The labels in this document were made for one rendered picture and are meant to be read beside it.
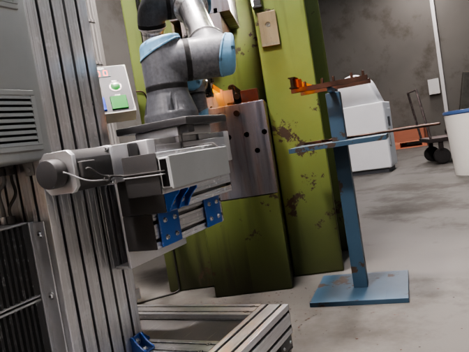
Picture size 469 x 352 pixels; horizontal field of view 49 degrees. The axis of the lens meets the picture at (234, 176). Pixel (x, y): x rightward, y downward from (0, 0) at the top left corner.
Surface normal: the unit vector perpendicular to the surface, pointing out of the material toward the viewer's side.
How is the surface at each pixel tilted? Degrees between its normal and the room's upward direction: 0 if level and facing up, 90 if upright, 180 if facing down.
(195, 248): 90
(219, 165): 90
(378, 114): 90
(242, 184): 90
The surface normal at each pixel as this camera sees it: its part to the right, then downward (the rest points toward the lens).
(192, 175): 0.88, -0.11
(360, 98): -0.43, 0.12
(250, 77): -0.12, 0.08
